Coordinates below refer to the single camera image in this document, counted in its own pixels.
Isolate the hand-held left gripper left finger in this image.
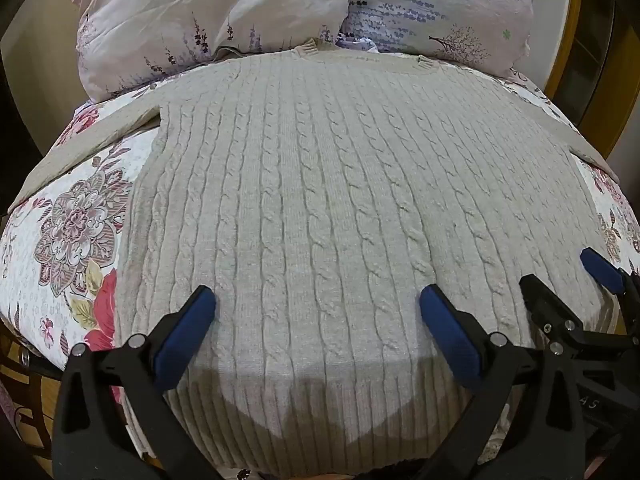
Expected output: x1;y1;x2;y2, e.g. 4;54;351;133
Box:
52;285;222;480

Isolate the floral bed sheet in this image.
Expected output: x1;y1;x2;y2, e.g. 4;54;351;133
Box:
0;62;640;480

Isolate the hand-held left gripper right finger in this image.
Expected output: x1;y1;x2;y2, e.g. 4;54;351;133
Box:
419;284;592;480

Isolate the wooden headboard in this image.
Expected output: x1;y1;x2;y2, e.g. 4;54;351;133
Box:
539;0;640;162

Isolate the beige cable knit sweater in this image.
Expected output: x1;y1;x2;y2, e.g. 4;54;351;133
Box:
10;39;623;478

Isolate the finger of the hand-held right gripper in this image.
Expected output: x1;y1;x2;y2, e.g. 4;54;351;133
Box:
579;248;640;307
519;275;640;361

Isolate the pink floral pillow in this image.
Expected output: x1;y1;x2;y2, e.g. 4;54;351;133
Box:
339;0;552;80
71;0;352;105

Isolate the wooden bed frame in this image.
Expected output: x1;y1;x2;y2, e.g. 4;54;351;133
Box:
0;319;68;473

